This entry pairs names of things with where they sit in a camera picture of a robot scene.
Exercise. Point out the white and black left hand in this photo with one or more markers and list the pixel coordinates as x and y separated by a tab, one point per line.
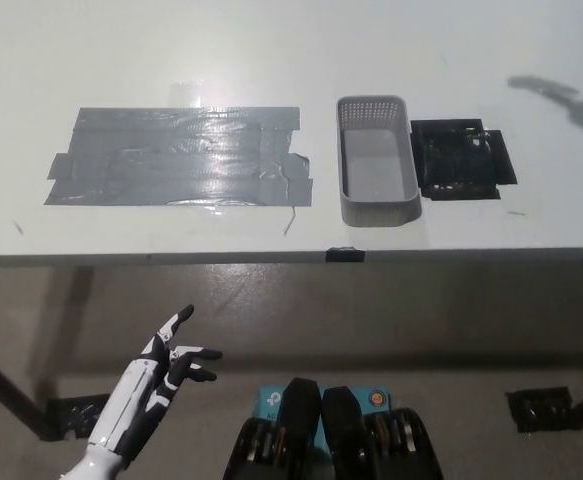
141	395

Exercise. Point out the small black tape strip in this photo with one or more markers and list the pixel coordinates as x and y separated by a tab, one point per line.
345	255

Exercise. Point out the grey duct tape patch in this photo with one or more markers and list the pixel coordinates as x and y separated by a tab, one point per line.
171	160

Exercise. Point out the black square tape patch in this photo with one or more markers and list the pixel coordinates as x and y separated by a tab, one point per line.
456	160

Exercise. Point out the grey perforated plastic basket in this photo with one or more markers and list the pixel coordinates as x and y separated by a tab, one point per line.
376	170

